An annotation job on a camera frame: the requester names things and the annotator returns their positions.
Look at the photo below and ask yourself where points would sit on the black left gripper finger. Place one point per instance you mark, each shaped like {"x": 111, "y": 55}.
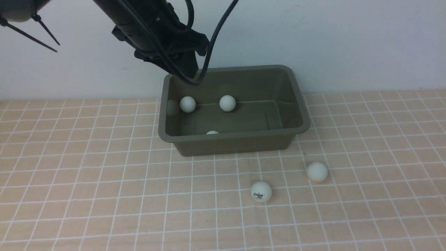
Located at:
{"x": 185, "y": 62}

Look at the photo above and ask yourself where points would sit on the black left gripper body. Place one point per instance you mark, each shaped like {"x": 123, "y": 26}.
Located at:
{"x": 179, "y": 41}

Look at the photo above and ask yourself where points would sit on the white ping-pong ball black logo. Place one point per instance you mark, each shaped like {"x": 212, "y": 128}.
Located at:
{"x": 261, "y": 192}

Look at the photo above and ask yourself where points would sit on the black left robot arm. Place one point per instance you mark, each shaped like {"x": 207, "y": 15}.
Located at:
{"x": 129, "y": 5}

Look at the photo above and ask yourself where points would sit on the olive green plastic bin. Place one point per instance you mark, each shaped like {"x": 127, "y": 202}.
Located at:
{"x": 269, "y": 113}

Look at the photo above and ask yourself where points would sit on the peach checkered tablecloth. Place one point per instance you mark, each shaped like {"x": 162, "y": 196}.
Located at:
{"x": 93, "y": 175}

